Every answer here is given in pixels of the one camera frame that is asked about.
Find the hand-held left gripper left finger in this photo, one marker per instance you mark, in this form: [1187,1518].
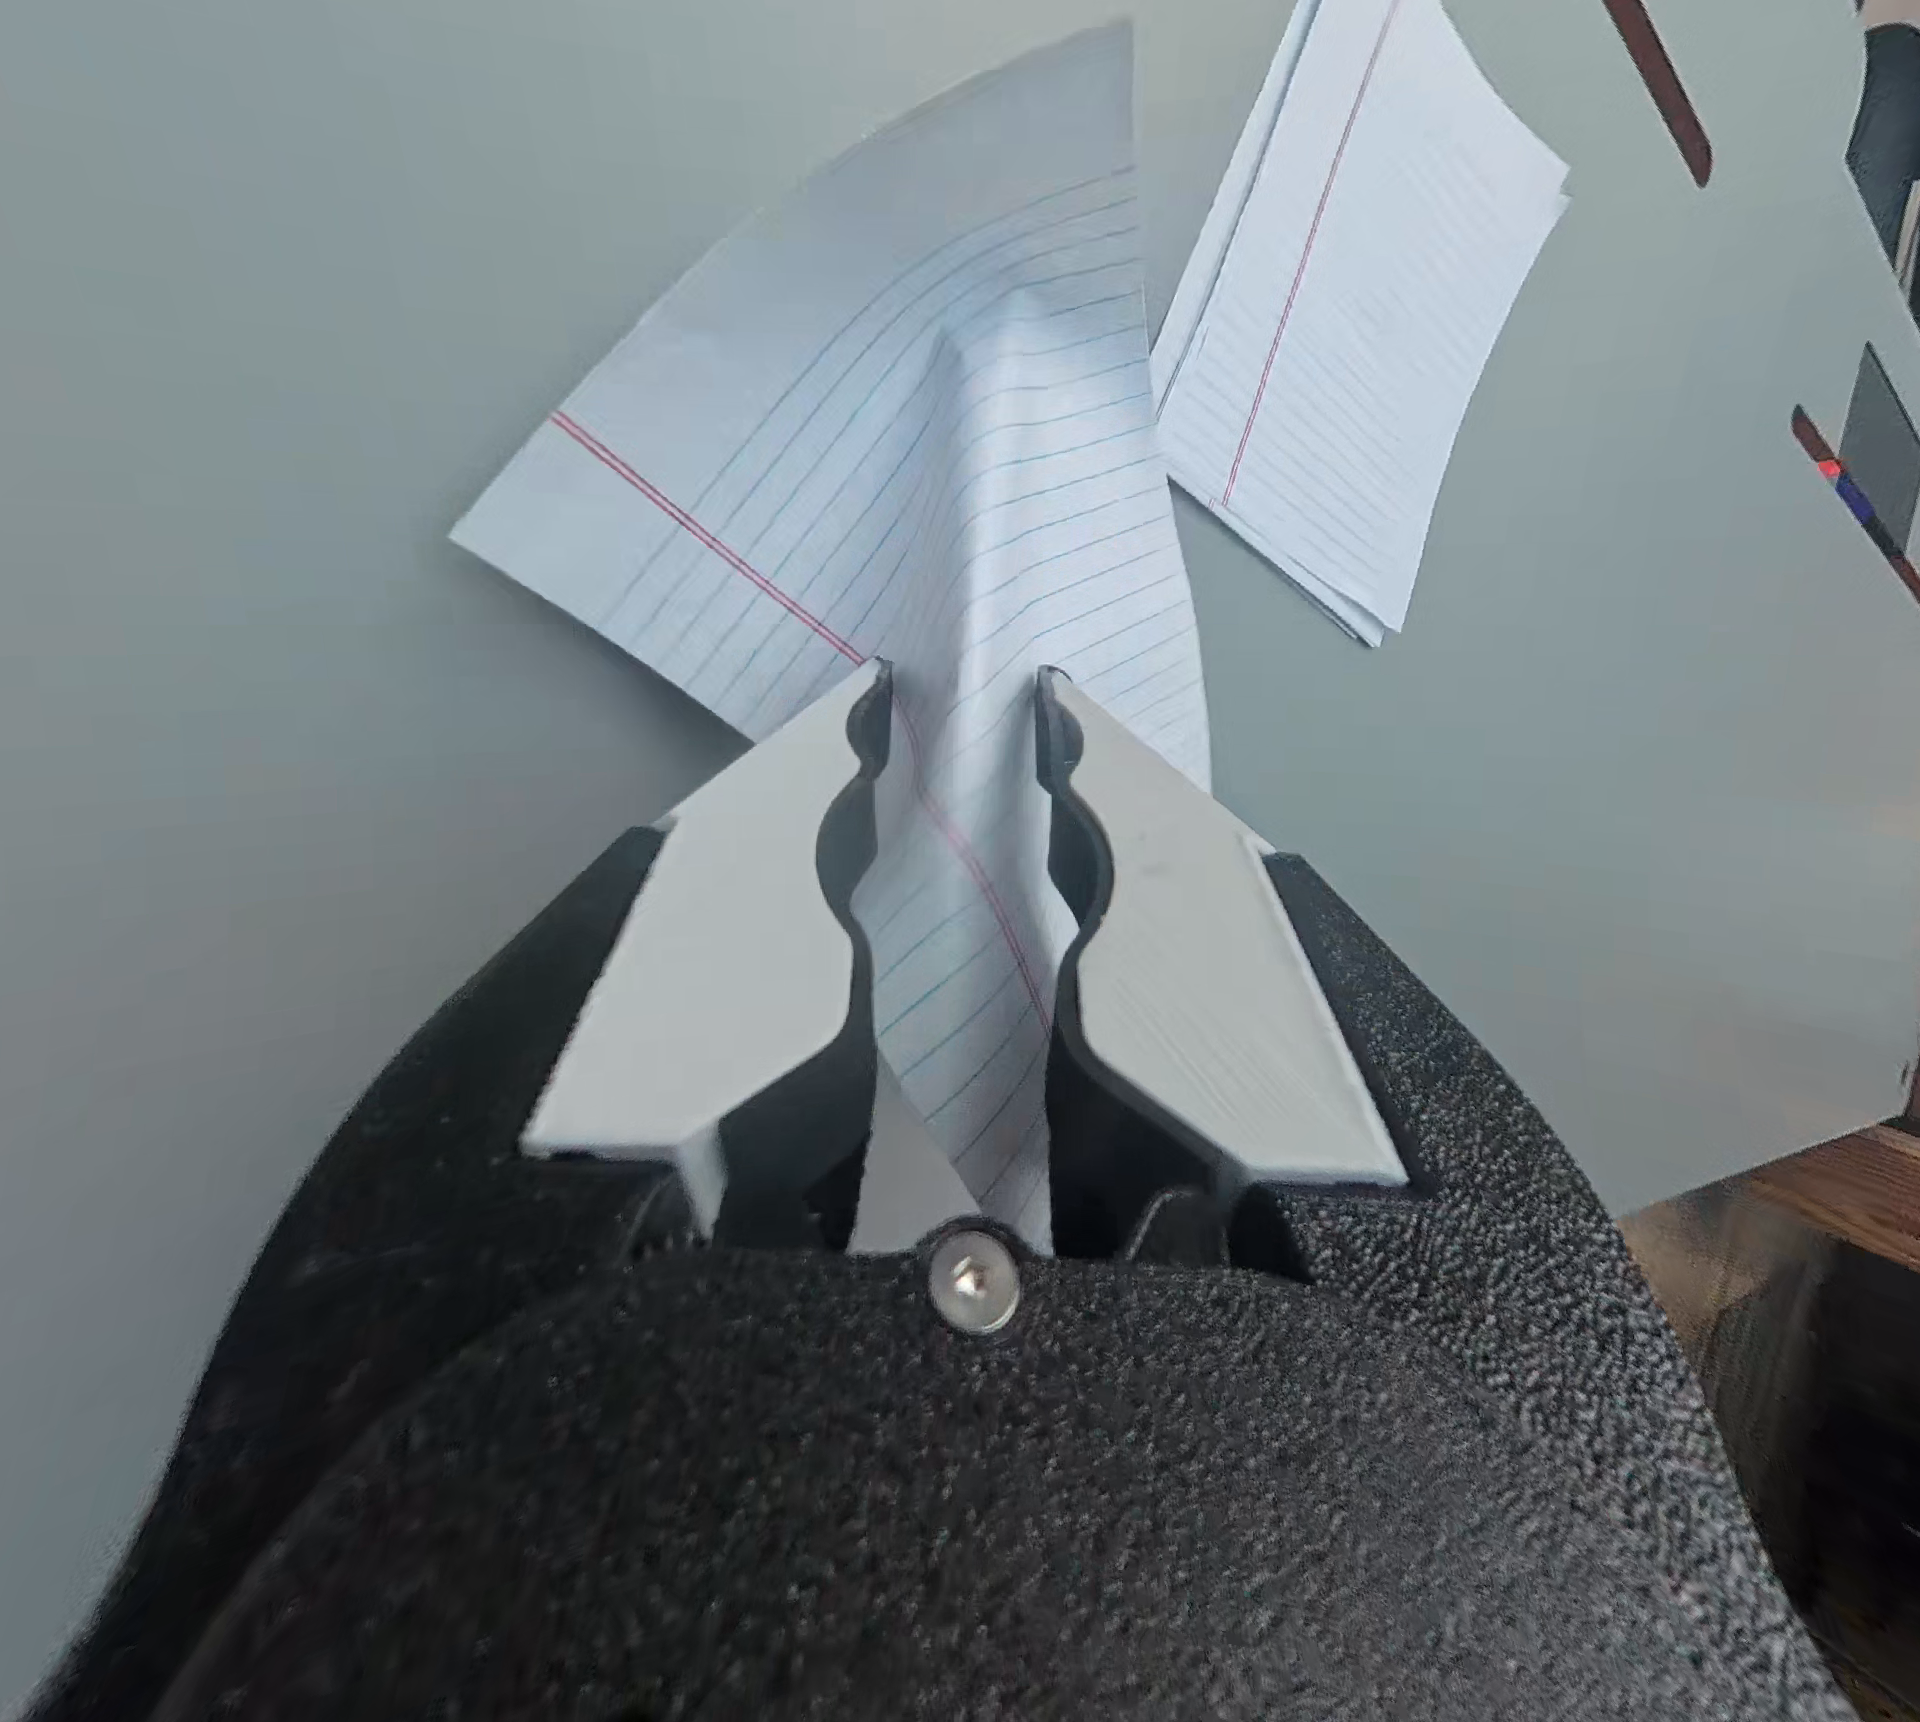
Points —
[707,973]

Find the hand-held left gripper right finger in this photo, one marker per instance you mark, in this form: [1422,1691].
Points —
[1230,1003]

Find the lined paper sheet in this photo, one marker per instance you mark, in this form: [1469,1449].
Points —
[901,449]

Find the stack of lined paper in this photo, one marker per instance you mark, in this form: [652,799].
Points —
[1349,282]

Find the grey desk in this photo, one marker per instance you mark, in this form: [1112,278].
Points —
[376,253]

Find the wooden post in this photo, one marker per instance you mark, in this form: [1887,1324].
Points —
[1830,1182]

